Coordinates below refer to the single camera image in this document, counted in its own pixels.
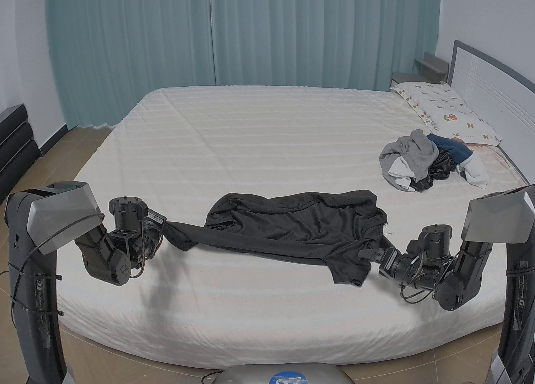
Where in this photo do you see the grey bedside table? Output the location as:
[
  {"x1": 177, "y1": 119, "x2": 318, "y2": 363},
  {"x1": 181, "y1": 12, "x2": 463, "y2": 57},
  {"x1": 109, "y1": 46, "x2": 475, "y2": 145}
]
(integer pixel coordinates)
[{"x1": 391, "y1": 51, "x2": 450, "y2": 90}]

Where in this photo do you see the pile of clothes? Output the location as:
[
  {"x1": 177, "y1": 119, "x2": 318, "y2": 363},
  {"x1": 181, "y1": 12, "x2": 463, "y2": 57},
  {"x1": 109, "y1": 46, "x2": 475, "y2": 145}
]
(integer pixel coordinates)
[{"x1": 379, "y1": 129, "x2": 490, "y2": 192}]

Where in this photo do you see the black T-shirt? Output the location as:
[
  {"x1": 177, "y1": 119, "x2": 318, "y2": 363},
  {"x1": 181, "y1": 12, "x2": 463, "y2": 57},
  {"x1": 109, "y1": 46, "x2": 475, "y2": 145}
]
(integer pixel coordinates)
[{"x1": 161, "y1": 189, "x2": 389, "y2": 287}]

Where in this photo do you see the bed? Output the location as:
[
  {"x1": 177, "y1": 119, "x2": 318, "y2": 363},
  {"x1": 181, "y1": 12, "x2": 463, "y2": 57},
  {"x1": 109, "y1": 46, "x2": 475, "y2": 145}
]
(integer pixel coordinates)
[{"x1": 54, "y1": 39, "x2": 535, "y2": 368}]

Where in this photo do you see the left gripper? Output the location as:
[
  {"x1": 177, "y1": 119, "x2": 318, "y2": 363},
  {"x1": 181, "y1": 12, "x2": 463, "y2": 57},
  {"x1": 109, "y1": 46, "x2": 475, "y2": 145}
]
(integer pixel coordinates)
[{"x1": 143, "y1": 207, "x2": 169, "y2": 236}]

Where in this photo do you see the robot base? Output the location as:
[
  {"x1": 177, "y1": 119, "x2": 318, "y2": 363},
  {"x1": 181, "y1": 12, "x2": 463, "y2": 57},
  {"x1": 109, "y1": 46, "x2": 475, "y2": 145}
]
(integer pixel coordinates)
[{"x1": 217, "y1": 363, "x2": 356, "y2": 384}]

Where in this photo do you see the blue-green curtain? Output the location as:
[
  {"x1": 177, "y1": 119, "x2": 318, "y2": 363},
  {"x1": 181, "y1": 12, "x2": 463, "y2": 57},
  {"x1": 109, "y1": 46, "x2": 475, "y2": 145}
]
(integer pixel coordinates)
[
  {"x1": 45, "y1": 0, "x2": 216, "y2": 130},
  {"x1": 209, "y1": 0, "x2": 441, "y2": 91}
]

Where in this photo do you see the white printed pillow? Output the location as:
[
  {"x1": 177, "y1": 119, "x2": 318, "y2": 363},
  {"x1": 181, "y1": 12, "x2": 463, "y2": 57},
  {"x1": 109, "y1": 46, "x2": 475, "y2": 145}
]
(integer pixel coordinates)
[{"x1": 390, "y1": 81, "x2": 503, "y2": 146}]

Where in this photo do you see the black chest of drawers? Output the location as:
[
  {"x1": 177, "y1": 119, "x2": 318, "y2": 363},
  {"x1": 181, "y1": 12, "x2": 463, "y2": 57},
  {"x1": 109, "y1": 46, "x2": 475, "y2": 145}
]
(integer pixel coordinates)
[{"x1": 0, "y1": 104, "x2": 42, "y2": 203}]

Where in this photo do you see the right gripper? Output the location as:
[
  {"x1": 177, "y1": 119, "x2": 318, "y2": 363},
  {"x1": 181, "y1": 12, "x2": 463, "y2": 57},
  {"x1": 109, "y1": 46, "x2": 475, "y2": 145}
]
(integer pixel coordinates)
[{"x1": 378, "y1": 248, "x2": 423, "y2": 287}]

